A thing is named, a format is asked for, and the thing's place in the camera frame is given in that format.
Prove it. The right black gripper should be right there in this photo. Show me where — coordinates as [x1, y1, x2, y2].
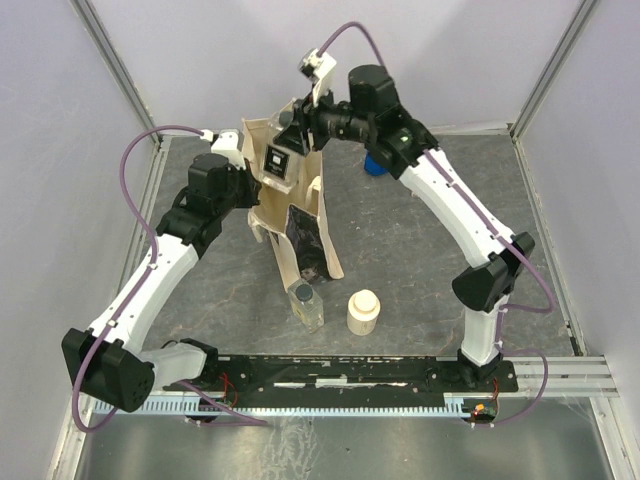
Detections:
[273, 79, 374, 157]

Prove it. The cream canvas tote bag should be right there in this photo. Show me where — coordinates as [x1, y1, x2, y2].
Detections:
[242, 118, 344, 289]

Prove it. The clear bottle black label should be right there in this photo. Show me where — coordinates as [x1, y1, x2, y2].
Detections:
[259, 110, 300, 194]

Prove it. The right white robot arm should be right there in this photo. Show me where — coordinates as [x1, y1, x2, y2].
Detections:
[275, 60, 535, 391]

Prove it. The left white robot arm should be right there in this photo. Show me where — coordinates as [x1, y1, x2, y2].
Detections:
[62, 151, 260, 413]

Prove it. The blue cloth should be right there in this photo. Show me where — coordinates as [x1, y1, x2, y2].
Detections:
[364, 150, 388, 177]

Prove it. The clear bottle grey cap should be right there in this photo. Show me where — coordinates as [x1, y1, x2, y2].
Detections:
[287, 279, 324, 333]

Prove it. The cream round jar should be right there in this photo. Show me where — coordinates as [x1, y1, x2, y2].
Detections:
[347, 289, 381, 336]

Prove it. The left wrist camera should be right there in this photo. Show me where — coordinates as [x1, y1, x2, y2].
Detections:
[199, 129, 247, 170]

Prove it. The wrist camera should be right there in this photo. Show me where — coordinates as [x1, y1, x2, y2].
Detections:
[199, 129, 247, 170]
[298, 48, 337, 107]

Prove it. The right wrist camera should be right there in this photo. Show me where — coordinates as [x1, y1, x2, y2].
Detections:
[298, 48, 337, 107]

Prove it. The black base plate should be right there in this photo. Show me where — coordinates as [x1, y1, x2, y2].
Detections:
[192, 355, 518, 409]

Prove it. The left aluminium frame post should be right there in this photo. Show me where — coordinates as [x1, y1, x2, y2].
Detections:
[70, 0, 155, 130]

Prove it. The aluminium frame post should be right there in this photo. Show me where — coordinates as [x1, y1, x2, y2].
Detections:
[509, 0, 600, 142]
[70, 0, 155, 130]

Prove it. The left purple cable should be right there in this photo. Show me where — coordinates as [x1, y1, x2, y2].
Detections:
[72, 124, 271, 432]

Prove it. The right aluminium frame post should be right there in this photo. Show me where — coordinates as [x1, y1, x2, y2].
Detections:
[509, 0, 600, 142]

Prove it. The white slotted cable duct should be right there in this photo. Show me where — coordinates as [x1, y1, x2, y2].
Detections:
[93, 393, 474, 415]

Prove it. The aluminium frame rail front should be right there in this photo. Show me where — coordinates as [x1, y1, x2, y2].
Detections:
[69, 354, 621, 396]

